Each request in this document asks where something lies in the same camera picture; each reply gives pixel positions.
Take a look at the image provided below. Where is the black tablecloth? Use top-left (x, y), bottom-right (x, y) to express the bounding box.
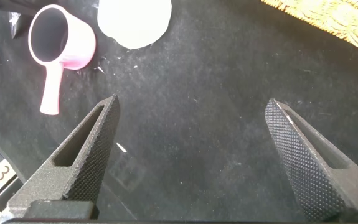
top-left (0, 0), bottom-right (358, 224)

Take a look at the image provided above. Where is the wicker basket with brown handles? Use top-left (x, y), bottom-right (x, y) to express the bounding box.
top-left (261, 0), bottom-right (358, 57)

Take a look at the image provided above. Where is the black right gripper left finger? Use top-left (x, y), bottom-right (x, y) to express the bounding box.
top-left (0, 94), bottom-right (121, 220)

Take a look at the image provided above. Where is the pink saucepan with dark inside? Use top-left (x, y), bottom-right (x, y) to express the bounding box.
top-left (27, 4), bottom-right (97, 116)

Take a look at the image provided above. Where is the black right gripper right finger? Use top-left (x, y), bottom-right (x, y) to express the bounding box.
top-left (264, 97), bottom-right (358, 222)

